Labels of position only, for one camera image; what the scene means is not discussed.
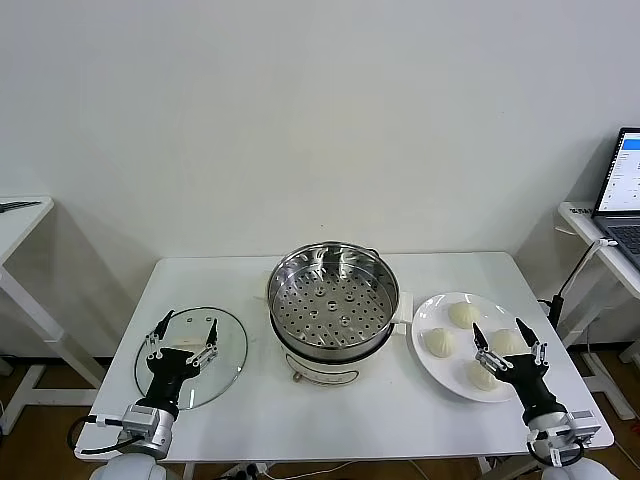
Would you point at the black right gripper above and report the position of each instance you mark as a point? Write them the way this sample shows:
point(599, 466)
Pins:
point(527, 380)

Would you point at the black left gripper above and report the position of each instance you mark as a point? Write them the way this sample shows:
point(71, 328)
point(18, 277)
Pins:
point(170, 370)

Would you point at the white steamed baozi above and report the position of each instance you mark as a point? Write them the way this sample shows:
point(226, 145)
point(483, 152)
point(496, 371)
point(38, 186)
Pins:
point(506, 340)
point(440, 342)
point(480, 380)
point(464, 315)

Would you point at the round glass pot lid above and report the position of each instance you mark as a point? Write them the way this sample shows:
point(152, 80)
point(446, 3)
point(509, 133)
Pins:
point(225, 350)

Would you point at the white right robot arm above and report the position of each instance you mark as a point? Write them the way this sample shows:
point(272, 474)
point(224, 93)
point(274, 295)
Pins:
point(542, 422)

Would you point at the stainless steel steamer basket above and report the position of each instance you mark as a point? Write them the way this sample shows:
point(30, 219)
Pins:
point(350, 325)

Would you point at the white round plate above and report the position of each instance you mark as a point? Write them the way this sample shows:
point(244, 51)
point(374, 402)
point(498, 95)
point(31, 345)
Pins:
point(450, 380)

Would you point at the white table leg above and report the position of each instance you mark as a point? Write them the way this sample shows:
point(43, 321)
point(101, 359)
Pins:
point(188, 471)
point(486, 464)

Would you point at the white side table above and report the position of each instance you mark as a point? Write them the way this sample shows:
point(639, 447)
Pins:
point(575, 220)
point(30, 220)

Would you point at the white electric cooker pot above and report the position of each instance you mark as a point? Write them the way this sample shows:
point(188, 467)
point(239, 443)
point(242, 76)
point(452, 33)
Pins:
point(325, 372)

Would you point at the white power strip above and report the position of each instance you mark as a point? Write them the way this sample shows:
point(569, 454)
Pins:
point(248, 470)

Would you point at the grey open laptop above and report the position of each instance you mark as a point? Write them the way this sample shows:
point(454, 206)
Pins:
point(622, 175)

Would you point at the dark grey flat device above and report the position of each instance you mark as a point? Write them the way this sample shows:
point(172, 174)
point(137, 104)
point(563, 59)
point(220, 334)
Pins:
point(17, 205)

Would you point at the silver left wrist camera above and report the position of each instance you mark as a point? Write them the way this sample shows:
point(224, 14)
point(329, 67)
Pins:
point(140, 420)

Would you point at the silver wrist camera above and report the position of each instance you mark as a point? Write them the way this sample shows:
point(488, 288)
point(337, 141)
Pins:
point(585, 422)
point(140, 420)

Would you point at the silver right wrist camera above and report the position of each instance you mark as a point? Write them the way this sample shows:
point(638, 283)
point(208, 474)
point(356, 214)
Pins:
point(585, 422)

